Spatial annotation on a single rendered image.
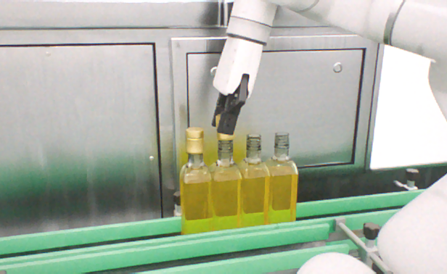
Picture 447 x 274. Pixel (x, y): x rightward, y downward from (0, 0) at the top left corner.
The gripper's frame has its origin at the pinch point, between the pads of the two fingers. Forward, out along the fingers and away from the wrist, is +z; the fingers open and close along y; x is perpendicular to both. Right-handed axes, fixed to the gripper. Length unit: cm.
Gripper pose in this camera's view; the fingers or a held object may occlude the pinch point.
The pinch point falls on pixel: (224, 120)
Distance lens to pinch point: 75.5
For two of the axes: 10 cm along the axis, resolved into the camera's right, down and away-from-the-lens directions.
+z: -2.5, 9.4, 2.3
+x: 9.4, 1.8, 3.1
